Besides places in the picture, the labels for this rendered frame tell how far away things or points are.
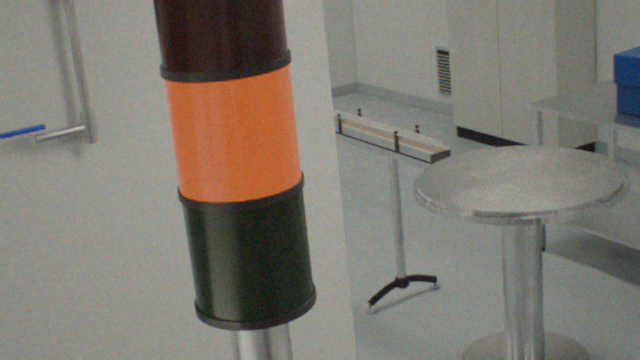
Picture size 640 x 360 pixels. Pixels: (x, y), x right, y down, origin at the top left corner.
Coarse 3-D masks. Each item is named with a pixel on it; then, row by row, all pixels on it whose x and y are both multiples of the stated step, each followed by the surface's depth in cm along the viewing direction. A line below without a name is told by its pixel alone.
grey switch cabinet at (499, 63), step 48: (480, 0) 761; (528, 0) 717; (576, 0) 707; (480, 48) 775; (528, 48) 729; (576, 48) 717; (480, 96) 789; (528, 96) 742; (528, 144) 755; (576, 144) 738
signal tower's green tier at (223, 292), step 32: (192, 224) 39; (224, 224) 38; (256, 224) 38; (288, 224) 39; (192, 256) 40; (224, 256) 39; (256, 256) 39; (288, 256) 39; (224, 288) 39; (256, 288) 39; (288, 288) 39
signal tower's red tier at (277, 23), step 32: (160, 0) 36; (192, 0) 36; (224, 0) 35; (256, 0) 36; (160, 32) 37; (192, 32) 36; (224, 32) 36; (256, 32) 36; (192, 64) 36; (224, 64) 36; (256, 64) 37
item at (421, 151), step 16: (336, 112) 562; (336, 128) 549; (352, 128) 536; (368, 128) 533; (384, 128) 530; (416, 128) 507; (352, 144) 539; (368, 144) 526; (384, 144) 513; (400, 144) 501; (416, 144) 499; (432, 144) 483; (400, 160) 504; (416, 160) 492; (432, 160) 483
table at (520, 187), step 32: (448, 160) 469; (480, 160) 465; (512, 160) 460; (544, 160) 456; (576, 160) 451; (608, 160) 447; (416, 192) 437; (448, 192) 427; (480, 192) 424; (512, 192) 420; (544, 192) 416; (576, 192) 412; (608, 192) 409; (512, 224) 398; (512, 256) 443; (512, 288) 449; (512, 320) 454; (480, 352) 477; (512, 352) 460; (544, 352) 468; (576, 352) 467
